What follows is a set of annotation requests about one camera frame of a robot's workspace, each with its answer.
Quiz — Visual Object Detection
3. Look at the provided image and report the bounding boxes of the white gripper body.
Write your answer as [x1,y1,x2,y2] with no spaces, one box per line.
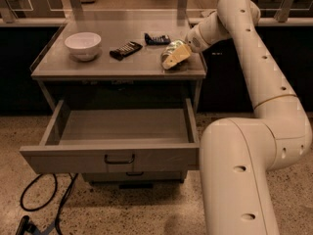
[185,25,210,53]

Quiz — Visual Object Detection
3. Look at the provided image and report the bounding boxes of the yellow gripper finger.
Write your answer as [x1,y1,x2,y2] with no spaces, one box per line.
[161,43,193,71]

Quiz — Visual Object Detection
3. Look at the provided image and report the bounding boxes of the green soda can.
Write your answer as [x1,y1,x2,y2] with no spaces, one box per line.
[159,39,189,70]

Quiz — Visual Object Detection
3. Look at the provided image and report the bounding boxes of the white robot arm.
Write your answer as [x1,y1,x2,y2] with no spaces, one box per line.
[161,0,312,235]

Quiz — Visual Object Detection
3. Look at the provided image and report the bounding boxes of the grey drawer cabinet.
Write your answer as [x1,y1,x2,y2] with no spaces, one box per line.
[29,10,208,189]

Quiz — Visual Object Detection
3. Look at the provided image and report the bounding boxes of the lower grey drawer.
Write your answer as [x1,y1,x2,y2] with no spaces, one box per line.
[82,170,188,183]

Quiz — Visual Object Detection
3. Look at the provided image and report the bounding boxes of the open grey top drawer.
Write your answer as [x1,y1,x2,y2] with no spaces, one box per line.
[21,100,199,173]

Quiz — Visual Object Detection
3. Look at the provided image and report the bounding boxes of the dark brown snack bar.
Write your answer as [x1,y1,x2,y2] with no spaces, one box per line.
[110,41,143,61]

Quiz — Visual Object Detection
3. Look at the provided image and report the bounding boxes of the white ceramic bowl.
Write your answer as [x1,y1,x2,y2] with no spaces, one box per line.
[65,32,102,61]

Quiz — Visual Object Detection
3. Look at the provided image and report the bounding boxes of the black plug on floor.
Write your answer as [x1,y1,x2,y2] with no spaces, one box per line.
[16,215,36,235]

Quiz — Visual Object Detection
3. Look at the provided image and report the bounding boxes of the black top drawer handle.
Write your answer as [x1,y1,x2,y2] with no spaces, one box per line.
[104,154,135,165]

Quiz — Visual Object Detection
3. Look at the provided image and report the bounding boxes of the black floor cable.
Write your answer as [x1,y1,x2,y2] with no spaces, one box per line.
[20,172,80,235]

